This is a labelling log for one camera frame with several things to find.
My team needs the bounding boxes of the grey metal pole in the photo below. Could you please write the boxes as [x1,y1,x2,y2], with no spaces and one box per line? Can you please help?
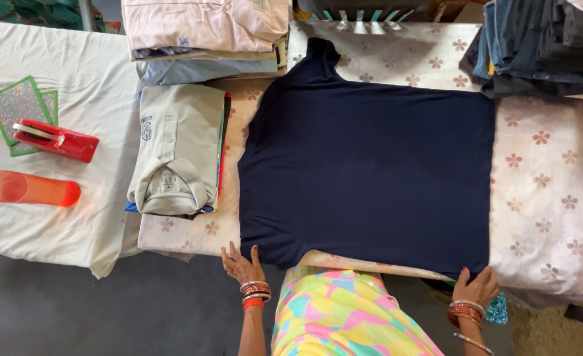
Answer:
[78,0,98,32]

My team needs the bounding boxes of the navy blue t-shirt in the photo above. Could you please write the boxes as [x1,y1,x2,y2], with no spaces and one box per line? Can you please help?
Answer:
[237,38,496,281]

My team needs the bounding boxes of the teal patterned cloth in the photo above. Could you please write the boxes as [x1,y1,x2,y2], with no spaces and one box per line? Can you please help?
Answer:
[0,0,122,34]

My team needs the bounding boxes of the orange plastic bottle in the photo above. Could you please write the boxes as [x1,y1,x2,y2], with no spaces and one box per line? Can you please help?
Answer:
[0,170,82,208]

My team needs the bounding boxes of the grey folded polo shirt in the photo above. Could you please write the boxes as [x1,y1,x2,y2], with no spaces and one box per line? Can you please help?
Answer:
[127,84,226,216]

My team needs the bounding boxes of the black crate with teal slats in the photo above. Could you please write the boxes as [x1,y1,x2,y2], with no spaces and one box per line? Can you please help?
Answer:
[295,0,438,23]

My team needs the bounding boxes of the pink folded shirt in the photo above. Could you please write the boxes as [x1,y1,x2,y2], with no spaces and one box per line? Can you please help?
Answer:
[121,0,292,55]

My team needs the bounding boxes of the person's right hand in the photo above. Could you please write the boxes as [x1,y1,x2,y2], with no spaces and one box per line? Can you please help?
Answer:
[452,266,500,305]

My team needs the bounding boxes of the person's multicolour dress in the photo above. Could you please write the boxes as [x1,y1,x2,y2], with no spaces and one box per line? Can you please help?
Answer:
[271,265,445,356]

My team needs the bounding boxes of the person's left hand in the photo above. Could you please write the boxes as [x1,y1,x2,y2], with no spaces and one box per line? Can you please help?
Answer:
[221,241,266,286]

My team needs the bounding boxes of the red and gold wrist bangles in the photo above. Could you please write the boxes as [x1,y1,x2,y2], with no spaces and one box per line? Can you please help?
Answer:
[447,300,486,330]

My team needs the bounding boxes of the stack of dark folded jeans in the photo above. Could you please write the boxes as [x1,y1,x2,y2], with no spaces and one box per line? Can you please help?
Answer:
[459,0,583,100]

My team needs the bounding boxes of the stack of folded colourful shirts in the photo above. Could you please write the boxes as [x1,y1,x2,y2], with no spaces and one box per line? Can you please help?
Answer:
[124,90,233,221]

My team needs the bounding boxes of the white table cloth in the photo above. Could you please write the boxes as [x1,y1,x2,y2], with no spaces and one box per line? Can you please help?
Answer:
[0,20,146,280]

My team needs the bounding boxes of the thin gold bangle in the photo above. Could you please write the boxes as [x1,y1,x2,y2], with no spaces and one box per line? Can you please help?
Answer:
[453,332,495,356]

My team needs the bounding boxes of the floral padded table cover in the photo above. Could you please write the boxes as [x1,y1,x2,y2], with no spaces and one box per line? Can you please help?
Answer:
[137,20,583,310]

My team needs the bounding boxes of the orange and gold wrist bangles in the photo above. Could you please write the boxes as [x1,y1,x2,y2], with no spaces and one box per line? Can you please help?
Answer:
[239,280,273,312]

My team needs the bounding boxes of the light blue folded shirt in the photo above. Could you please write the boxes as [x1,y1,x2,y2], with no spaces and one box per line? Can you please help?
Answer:
[136,57,279,87]

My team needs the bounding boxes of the green-bordered patterned card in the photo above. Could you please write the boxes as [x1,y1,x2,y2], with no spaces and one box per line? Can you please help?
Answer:
[10,89,59,157]
[0,75,54,147]

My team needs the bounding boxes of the teal sparkly cloth piece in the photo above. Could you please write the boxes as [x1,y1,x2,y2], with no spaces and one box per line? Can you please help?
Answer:
[484,292,509,325]

